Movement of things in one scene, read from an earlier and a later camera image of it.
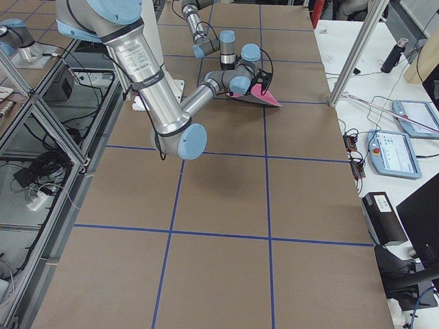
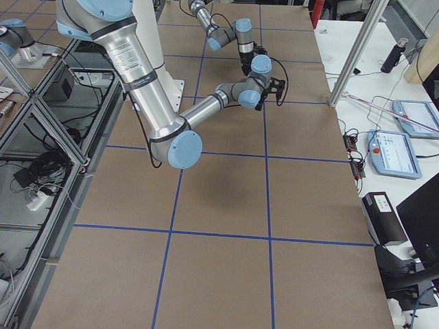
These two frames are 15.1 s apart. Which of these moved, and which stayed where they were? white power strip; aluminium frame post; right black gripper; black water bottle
Moved: right black gripper
Stayed: white power strip; black water bottle; aluminium frame post
